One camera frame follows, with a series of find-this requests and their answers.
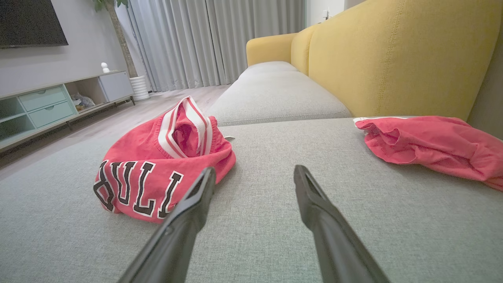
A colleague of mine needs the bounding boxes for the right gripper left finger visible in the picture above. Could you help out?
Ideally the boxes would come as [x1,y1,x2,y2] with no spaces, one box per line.
[118,167,217,283]

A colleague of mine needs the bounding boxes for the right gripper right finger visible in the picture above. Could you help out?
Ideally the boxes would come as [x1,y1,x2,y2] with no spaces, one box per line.
[294,165,390,283]

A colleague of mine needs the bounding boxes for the red Bulls jersey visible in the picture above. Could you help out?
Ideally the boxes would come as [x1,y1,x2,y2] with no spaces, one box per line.
[93,96,237,224]

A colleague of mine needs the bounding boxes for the large grey sofa chaise cushion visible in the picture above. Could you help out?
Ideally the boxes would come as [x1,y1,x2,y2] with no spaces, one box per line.
[0,116,503,283]

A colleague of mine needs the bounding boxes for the red shorts with white stripe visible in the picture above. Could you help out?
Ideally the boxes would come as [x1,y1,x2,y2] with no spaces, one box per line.
[353,116,503,192]

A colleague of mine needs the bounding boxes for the white ribbed plant pot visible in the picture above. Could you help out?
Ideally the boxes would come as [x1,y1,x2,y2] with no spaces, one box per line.
[129,75,150,101]

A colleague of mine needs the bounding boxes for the grey sofa seat cushion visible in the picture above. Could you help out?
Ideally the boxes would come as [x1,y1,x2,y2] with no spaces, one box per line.
[240,61,300,76]
[206,71,353,126]

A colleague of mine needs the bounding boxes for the soft toy in cabinet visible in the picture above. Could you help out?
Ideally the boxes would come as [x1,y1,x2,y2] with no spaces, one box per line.
[71,92,96,112]

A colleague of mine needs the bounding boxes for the grey TV cabinet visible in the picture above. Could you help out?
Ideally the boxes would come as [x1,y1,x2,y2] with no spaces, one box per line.
[0,70,136,154]

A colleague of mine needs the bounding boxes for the mint green cabinet drawer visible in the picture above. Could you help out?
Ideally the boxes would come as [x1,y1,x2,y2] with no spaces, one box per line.
[18,86,68,112]
[28,101,75,128]

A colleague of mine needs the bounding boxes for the yellow sofa backrest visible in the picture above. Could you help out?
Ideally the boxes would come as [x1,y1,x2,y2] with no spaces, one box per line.
[308,0,503,122]

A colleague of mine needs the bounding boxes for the grey pleated curtain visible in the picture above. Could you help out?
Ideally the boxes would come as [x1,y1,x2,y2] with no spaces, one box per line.
[126,0,307,92]

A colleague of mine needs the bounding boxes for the indoor plant with brown trunk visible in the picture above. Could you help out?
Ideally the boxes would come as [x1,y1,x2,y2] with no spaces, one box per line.
[94,0,139,78]

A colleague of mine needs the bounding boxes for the yellow sofa armrest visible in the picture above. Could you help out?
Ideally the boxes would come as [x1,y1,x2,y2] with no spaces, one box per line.
[246,33,297,66]

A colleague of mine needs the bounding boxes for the black flat television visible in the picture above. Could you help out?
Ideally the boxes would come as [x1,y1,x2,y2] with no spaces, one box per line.
[0,0,69,49]

